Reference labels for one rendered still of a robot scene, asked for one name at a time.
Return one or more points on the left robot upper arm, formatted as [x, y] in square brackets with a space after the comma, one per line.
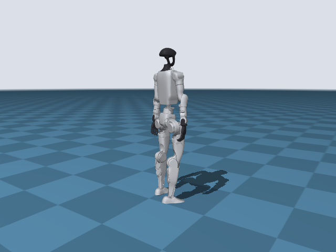
[155, 88]

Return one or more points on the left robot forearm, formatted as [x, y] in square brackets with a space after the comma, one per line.
[156, 110]

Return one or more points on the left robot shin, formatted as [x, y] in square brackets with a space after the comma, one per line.
[161, 172]

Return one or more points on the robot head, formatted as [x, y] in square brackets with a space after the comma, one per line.
[167, 53]

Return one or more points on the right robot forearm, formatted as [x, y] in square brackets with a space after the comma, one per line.
[183, 109]

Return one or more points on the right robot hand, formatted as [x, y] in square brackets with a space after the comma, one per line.
[183, 130]

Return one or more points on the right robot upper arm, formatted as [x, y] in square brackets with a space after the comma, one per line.
[178, 77]

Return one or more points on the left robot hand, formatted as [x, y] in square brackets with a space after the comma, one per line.
[153, 128]

